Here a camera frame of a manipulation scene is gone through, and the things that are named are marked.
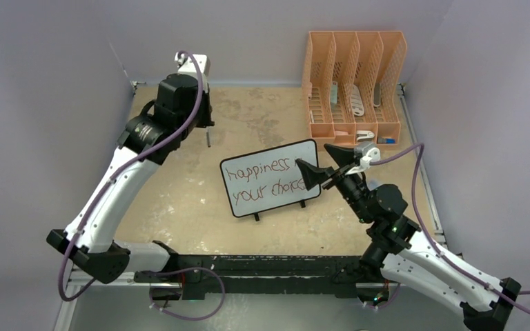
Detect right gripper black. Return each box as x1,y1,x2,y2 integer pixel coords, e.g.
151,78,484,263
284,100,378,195
296,144,373,223

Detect small black-framed whiteboard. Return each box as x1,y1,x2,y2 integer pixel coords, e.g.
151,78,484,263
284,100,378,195
219,139,321,221

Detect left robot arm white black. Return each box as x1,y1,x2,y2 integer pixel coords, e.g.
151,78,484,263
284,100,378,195
46,73,215,284

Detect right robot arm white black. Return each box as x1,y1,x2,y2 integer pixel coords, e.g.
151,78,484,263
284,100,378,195
295,142,521,330

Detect small clear plastic jar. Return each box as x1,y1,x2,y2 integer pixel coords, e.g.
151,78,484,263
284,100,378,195
366,179,381,190

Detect white perforated tool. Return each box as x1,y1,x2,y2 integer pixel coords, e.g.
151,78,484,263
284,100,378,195
351,84,365,117

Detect grey eraser in organizer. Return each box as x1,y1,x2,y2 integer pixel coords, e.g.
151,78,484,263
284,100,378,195
329,81,338,106

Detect peach plastic file organizer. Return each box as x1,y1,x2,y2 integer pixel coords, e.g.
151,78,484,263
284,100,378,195
302,30,407,151

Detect dark grey flat tool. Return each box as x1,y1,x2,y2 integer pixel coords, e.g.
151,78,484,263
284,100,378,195
373,82,381,108

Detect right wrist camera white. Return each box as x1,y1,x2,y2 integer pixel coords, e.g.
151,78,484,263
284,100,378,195
346,141,381,175

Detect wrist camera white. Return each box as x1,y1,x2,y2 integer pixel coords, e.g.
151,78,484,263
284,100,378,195
346,141,381,175
174,51,211,93

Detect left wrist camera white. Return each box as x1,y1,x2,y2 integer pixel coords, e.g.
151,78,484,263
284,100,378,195
174,51,211,93

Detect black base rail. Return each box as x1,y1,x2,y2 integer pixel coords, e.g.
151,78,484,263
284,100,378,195
134,254,395,303

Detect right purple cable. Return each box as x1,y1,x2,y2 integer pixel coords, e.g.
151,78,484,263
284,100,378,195
370,143,530,326

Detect aluminium frame rail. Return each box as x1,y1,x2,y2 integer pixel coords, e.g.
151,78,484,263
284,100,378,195
55,254,481,331

